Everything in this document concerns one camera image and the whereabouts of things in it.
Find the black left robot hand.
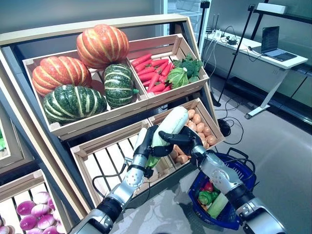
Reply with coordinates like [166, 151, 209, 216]
[133, 124, 175, 169]

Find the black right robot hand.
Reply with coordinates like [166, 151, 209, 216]
[158, 126, 207, 159]

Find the white green napa cabbage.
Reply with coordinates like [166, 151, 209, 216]
[207, 192, 230, 219]
[145, 106, 190, 169]

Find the blue plastic shopping basket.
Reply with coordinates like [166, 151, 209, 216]
[188, 147, 258, 231]

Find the wooden potato crate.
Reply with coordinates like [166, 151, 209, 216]
[148, 97, 226, 171]

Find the black round floor base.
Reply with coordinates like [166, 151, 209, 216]
[217, 118, 232, 137]

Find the wooden slatted crate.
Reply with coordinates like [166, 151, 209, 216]
[70, 120, 180, 203]

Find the black tripod stand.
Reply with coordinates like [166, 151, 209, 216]
[214, 3, 255, 107]

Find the wooden carrot crate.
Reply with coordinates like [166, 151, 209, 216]
[126, 34, 210, 105]

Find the wooden pumpkin crate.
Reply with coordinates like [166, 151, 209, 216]
[22, 50, 149, 134]

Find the light green lumpy vegetable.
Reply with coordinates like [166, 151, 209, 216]
[198, 191, 219, 205]

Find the red toy carrot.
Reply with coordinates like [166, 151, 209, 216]
[137, 66, 156, 76]
[148, 83, 166, 93]
[150, 58, 169, 67]
[138, 72, 156, 82]
[147, 73, 160, 92]
[131, 54, 153, 67]
[161, 62, 173, 77]
[135, 60, 153, 73]

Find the green striped pumpkin with stem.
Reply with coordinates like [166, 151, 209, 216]
[104, 63, 139, 109]

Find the light green cabbage head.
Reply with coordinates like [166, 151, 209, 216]
[167, 67, 190, 90]

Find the dark green leafy bunch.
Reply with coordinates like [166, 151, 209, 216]
[173, 53, 203, 83]

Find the white desk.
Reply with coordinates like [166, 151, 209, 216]
[203, 33, 309, 120]

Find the large orange striped pumpkin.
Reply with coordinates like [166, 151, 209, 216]
[76, 24, 130, 70]

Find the black tabletop gadget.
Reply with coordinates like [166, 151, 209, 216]
[225, 36, 241, 46]

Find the black router with antennas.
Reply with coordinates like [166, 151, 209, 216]
[206, 14, 220, 34]

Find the glass door cooler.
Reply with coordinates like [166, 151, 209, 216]
[163, 0, 208, 49]

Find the wooden pepper crate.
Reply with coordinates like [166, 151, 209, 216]
[0, 104, 35, 176]

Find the wooden display stand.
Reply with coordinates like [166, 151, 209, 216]
[0, 13, 220, 217]
[0, 58, 96, 234]

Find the grey open laptop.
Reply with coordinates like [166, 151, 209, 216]
[253, 26, 298, 61]

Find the wooden onion crate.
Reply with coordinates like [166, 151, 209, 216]
[0, 169, 74, 234]

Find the white long box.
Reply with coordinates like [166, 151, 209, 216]
[257, 2, 288, 15]

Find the black floor cable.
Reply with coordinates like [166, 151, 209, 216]
[214, 97, 244, 146]

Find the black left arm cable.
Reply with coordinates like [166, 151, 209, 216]
[91, 163, 152, 213]

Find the black pole with camera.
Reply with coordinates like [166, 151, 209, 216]
[197, 0, 211, 48]

